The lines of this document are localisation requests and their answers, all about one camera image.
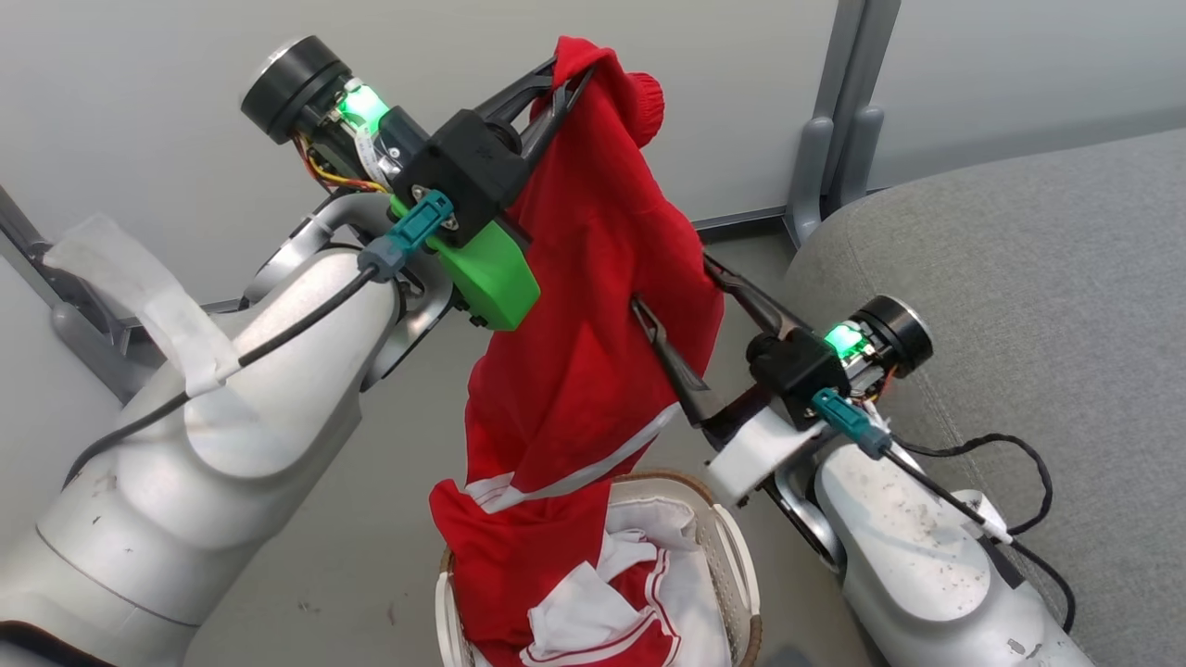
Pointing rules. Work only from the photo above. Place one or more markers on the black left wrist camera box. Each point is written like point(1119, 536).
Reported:
point(463, 171)

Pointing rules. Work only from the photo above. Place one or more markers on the teal right camera connector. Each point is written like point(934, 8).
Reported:
point(848, 421)

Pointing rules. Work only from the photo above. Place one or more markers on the red garment with white stripe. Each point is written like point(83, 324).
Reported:
point(574, 278)

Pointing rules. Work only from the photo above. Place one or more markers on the grey partition double post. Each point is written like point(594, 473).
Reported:
point(857, 46)

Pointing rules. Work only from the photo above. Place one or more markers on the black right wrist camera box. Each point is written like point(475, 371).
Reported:
point(797, 375)

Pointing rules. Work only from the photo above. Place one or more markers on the red jersey with white print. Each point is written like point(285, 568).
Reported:
point(635, 585)

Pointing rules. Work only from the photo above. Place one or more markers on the white tape strip left arm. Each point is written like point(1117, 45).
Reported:
point(176, 324)

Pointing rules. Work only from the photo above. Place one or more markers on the teal left camera connector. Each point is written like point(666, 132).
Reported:
point(412, 232)

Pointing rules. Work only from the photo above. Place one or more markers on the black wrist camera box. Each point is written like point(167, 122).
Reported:
point(463, 171)
point(797, 375)

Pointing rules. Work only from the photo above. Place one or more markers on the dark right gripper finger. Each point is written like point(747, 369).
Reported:
point(690, 394)
point(764, 310)

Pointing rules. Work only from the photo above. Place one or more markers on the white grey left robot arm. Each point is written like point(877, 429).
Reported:
point(259, 417)

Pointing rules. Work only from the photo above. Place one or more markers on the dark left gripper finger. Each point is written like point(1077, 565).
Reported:
point(547, 130)
point(542, 71)

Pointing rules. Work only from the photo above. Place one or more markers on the grey partition corner post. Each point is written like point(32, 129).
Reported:
point(28, 236)

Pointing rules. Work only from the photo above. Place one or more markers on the grey rounded partition foot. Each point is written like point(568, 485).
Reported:
point(809, 176)
point(862, 153)

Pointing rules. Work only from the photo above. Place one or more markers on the teal camera connector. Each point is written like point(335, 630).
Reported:
point(412, 232)
point(848, 421)

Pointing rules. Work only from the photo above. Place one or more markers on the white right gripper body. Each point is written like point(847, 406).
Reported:
point(755, 454)

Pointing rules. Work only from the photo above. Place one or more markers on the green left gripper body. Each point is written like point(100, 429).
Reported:
point(491, 278)

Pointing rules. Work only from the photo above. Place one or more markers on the white tape strip right arm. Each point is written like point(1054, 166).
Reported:
point(987, 519)

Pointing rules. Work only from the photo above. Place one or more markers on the white laundry basket brown rim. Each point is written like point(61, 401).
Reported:
point(732, 547)

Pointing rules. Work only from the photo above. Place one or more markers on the grey fabric sofa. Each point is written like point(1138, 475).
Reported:
point(1066, 306)

